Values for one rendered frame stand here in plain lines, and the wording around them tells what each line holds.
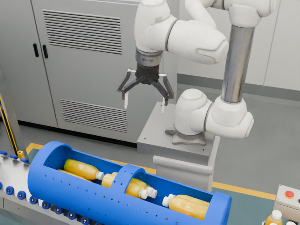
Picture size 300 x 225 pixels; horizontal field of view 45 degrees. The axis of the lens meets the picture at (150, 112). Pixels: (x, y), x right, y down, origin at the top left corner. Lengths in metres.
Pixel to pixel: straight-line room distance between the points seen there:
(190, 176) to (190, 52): 1.06
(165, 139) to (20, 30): 1.80
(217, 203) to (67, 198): 0.64
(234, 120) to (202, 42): 0.78
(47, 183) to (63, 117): 1.96
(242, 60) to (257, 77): 2.58
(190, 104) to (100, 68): 1.41
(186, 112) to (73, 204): 0.69
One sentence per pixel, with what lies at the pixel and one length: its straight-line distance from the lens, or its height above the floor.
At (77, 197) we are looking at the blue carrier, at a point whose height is 1.15.
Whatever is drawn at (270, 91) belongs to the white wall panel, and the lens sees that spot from 4.30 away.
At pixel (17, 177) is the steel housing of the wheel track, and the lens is 2.11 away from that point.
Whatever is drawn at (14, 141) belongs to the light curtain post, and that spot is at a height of 0.85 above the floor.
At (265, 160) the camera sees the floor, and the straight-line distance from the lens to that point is 3.53.
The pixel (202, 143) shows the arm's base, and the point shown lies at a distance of 1.93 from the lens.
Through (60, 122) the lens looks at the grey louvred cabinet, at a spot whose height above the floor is 0.17.
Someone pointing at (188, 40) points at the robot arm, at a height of 1.91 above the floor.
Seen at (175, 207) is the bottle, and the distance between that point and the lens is 1.52.
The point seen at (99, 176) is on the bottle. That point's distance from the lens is 1.80.
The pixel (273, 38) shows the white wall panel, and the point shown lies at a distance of 4.02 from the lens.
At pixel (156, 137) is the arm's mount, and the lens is 1.98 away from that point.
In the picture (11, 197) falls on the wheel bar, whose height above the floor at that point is 0.93.
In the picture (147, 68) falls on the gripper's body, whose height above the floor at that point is 1.77.
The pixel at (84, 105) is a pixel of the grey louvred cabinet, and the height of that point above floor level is 0.44.
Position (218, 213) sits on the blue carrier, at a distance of 1.45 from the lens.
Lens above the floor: 2.36
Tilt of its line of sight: 37 degrees down
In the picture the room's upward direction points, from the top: 1 degrees counter-clockwise
